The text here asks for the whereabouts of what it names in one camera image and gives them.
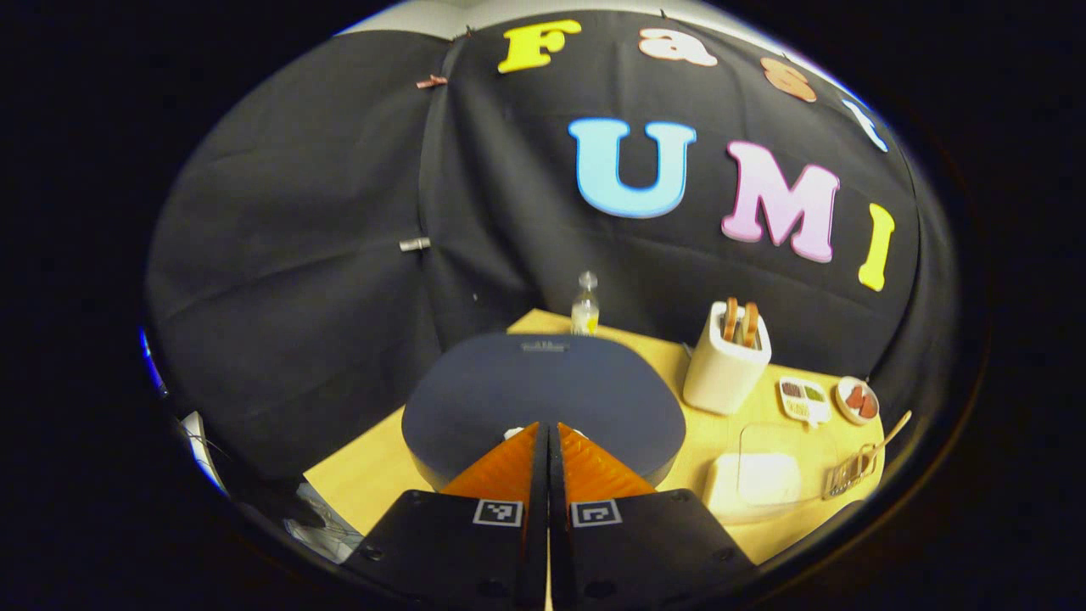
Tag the wooden spoon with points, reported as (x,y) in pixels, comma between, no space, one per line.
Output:
(891,431)

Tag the red meat slice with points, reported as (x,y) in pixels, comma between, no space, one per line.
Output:
(869,406)
(854,397)

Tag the red cloth clip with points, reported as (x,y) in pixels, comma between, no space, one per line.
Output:
(431,81)

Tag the silver cloth clip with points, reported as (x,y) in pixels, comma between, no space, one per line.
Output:
(415,244)

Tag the white toaster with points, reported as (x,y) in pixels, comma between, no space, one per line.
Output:
(721,373)

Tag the white divided bean dish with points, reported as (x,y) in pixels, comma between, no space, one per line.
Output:
(806,409)

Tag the black backdrop cloth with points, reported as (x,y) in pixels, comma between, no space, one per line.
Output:
(297,255)

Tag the dark blue rice cooker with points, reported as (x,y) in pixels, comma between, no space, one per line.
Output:
(543,382)

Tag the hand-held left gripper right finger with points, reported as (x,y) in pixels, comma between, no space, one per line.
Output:
(558,526)

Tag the small clear glass bottle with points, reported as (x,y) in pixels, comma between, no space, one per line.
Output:
(584,314)

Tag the brown toast slice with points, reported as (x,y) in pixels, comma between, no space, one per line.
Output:
(750,326)
(730,319)

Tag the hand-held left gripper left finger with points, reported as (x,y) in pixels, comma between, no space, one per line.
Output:
(536,526)

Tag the small white round plate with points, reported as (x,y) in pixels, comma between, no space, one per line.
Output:
(842,406)

